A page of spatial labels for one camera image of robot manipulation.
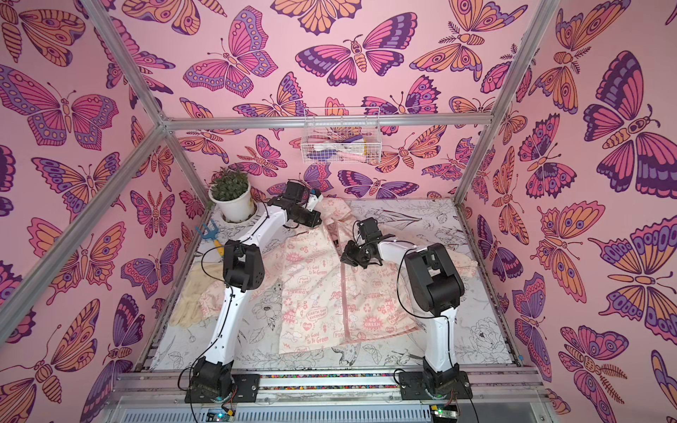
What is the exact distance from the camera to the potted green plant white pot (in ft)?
3.45

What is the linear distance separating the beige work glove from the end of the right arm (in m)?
0.52

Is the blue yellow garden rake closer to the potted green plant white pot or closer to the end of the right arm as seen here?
the potted green plant white pot

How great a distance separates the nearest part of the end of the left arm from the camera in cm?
85

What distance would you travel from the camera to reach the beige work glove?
2.88ft

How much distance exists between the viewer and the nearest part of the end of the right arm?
772mm

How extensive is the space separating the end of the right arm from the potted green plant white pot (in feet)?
1.55

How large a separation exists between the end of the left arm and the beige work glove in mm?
402

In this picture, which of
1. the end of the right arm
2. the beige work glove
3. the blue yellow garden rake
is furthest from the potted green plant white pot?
the end of the right arm

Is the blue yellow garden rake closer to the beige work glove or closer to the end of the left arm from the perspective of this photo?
the beige work glove

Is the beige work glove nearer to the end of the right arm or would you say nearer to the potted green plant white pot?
the potted green plant white pot

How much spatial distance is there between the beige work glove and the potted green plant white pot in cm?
23

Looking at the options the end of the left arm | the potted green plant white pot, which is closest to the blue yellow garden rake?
the potted green plant white pot

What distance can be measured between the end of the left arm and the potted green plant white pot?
252 millimetres

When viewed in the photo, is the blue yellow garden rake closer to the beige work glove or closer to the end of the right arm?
the beige work glove
